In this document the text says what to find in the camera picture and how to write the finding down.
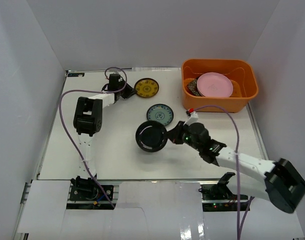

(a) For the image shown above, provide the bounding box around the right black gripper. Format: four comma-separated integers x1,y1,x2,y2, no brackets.
165,120,202,152

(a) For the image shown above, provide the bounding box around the yellow patterned round plate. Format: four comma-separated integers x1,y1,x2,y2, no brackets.
134,78,160,99

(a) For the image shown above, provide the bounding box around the blue floral round plate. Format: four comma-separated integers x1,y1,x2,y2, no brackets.
146,103,175,126

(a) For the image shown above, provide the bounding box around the black round plate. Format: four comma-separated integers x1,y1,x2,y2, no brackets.
135,120,168,153

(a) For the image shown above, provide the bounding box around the black floral square plate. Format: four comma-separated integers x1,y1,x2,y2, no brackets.
187,78,201,97

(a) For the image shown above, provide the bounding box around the pink round plate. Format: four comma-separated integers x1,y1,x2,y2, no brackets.
196,72,233,98

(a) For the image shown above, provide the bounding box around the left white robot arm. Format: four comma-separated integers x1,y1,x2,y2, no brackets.
73,73,137,177

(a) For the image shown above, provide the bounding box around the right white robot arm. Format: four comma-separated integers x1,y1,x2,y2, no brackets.
167,121,305,214

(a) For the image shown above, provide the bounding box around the orange plastic bin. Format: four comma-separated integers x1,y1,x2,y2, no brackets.
181,58,259,113

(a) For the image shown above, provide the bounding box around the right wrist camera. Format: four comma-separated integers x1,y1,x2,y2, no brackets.
185,108,199,126

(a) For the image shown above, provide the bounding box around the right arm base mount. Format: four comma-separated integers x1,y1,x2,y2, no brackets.
198,172,238,213

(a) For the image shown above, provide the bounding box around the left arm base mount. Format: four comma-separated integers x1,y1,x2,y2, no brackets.
66,176,116,210

